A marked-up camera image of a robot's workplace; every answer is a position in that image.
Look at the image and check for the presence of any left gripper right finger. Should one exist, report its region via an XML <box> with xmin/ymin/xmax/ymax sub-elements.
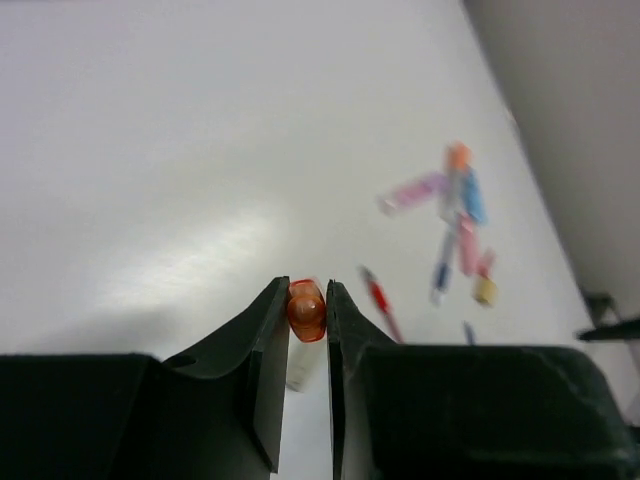
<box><xmin>327</xmin><ymin>281</ymin><xmax>639</xmax><ymax>479</ymax></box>

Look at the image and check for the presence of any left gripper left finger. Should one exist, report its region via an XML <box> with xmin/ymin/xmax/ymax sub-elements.
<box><xmin>1</xmin><ymin>277</ymin><xmax>289</xmax><ymax>479</ymax></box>

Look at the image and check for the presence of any purple pink highlighter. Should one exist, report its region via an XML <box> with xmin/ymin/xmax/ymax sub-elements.
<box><xmin>376</xmin><ymin>172</ymin><xmax>448</xmax><ymax>216</ymax></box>

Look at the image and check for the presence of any blue highlighter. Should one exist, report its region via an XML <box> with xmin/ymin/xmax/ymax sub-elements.
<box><xmin>464</xmin><ymin>168</ymin><xmax>487</xmax><ymax>225</ymax></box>

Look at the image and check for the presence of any orange capped white highlighter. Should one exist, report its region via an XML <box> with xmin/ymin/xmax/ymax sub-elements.
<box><xmin>441</xmin><ymin>142</ymin><xmax>471</xmax><ymax>223</ymax></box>

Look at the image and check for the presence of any white eraser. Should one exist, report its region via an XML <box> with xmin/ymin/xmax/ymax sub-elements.
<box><xmin>286</xmin><ymin>340</ymin><xmax>324</xmax><ymax>392</ymax></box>

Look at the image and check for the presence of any red pen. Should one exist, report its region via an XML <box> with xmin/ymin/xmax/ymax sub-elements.
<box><xmin>358</xmin><ymin>265</ymin><xmax>404</xmax><ymax>344</ymax></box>

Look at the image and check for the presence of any blue pen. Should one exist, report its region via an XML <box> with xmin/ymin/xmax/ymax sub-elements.
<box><xmin>431</xmin><ymin>224</ymin><xmax>458</xmax><ymax>305</ymax></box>

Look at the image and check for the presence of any yellow eraser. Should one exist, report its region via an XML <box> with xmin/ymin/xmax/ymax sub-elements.
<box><xmin>474</xmin><ymin>277</ymin><xmax>497</xmax><ymax>307</ymax></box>

